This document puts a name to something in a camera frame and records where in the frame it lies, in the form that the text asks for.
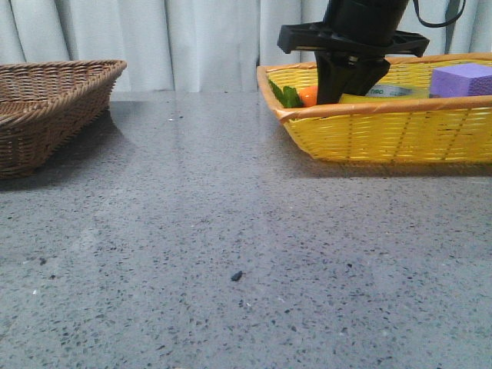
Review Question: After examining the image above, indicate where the white curtain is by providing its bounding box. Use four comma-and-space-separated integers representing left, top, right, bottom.
0, 0, 492, 93

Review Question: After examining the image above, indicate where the black cable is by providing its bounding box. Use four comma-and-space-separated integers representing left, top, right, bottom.
412, 0, 467, 28

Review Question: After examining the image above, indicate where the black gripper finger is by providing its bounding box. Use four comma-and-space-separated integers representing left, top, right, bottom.
314, 52, 390, 105

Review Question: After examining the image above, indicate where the yellow packing tape roll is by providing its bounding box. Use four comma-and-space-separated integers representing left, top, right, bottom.
339, 84, 429, 104

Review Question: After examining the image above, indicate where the small black debris chip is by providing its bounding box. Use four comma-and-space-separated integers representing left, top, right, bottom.
231, 271, 243, 281

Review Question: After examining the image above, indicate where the purple foam block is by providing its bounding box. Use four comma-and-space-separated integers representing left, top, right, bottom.
430, 63, 491, 98

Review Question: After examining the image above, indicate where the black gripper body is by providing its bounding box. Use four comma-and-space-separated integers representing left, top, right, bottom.
277, 1, 430, 62

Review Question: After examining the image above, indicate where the yellow woven plastic basket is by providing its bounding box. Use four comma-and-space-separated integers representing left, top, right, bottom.
257, 61, 491, 164

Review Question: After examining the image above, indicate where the orange toy carrot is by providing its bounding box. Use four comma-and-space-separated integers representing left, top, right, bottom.
298, 85, 318, 108

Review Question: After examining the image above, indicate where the brown wicker basket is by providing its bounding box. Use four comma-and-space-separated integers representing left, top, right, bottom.
1, 60, 127, 179

